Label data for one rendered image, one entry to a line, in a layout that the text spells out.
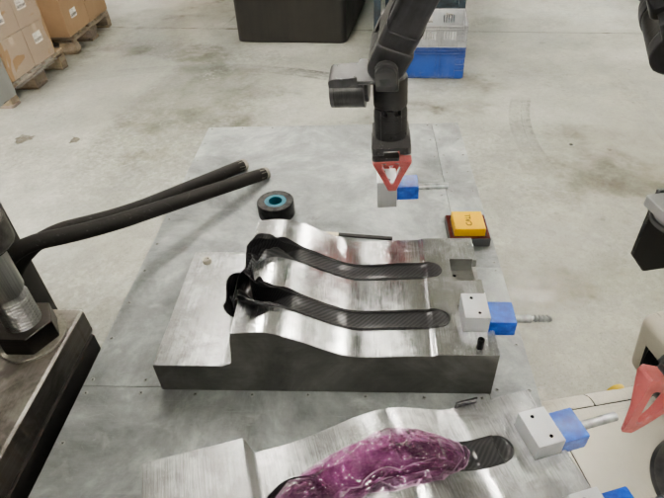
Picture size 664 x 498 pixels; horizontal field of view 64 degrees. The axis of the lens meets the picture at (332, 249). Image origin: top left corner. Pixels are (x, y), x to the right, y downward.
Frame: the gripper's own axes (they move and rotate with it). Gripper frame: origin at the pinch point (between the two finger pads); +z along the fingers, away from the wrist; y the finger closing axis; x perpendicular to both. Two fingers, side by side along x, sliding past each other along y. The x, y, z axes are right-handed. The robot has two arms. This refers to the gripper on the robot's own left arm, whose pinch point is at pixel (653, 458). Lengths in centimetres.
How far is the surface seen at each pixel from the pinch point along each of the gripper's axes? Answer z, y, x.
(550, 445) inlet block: 11.6, -8.7, 2.2
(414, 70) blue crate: 49, -330, 114
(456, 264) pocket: 11.5, -42.6, 2.9
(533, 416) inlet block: 11.8, -12.8, 2.0
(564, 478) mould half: 13.6, -5.7, 4.0
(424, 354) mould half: 15.8, -24.6, -7.8
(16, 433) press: 52, -31, -58
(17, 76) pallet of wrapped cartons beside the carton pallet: 159, -370, -135
